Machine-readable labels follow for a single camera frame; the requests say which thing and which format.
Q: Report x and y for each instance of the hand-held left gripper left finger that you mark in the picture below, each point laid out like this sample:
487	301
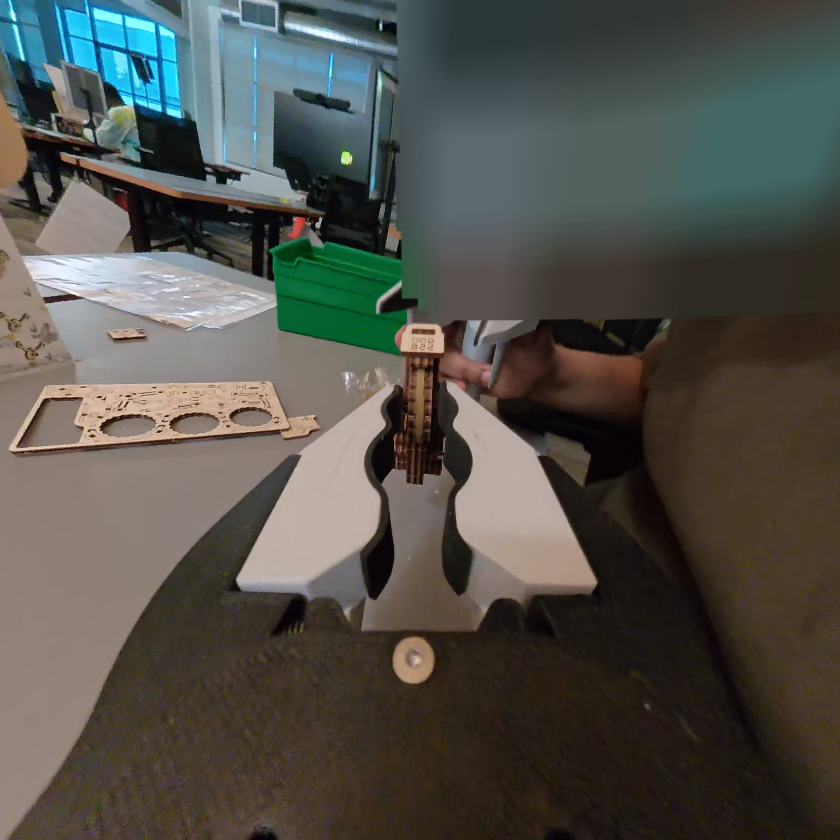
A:
308	525

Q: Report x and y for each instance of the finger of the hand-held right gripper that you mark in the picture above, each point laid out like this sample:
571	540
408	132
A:
394	303

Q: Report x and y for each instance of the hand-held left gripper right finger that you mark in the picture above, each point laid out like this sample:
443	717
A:
525	525

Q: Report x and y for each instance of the small wooden puzzle model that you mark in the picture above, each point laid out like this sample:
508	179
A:
420	407

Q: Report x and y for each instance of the grey desk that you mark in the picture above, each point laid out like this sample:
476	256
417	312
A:
131	525

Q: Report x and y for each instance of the background wooden edge desk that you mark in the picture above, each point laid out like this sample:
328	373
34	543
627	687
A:
197	190

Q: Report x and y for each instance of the person's right hand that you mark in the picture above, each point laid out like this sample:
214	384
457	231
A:
531	367

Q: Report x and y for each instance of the green plastic bin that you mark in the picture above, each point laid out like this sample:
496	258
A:
328	302

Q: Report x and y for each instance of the small clear plastic bag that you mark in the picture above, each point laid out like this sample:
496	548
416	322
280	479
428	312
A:
364	384

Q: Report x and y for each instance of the wooden puzzle sheet with slots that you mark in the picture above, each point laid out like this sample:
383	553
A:
300	426

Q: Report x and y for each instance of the orange cone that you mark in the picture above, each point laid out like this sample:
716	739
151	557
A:
296	228

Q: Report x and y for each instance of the tall black framed screen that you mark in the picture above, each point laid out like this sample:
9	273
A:
387	164

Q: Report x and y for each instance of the large black monitor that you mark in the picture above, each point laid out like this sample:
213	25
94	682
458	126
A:
321	138

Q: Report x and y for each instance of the person's olive shirt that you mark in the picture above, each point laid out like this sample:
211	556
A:
754	525

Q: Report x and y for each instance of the clear plastic sleeve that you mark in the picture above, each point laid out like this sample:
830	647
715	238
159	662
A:
151	289

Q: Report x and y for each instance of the small loose wooden piece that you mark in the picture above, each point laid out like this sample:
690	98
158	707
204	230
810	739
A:
127	334

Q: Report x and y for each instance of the wooden puzzle sheet round holes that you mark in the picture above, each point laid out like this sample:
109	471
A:
65	420

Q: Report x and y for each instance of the white tilted panel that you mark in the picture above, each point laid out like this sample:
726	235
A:
85	220

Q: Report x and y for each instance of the printed instruction sheet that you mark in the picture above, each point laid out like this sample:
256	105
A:
26	328

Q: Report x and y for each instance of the grey monitor on stand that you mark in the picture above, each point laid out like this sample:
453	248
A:
82	85

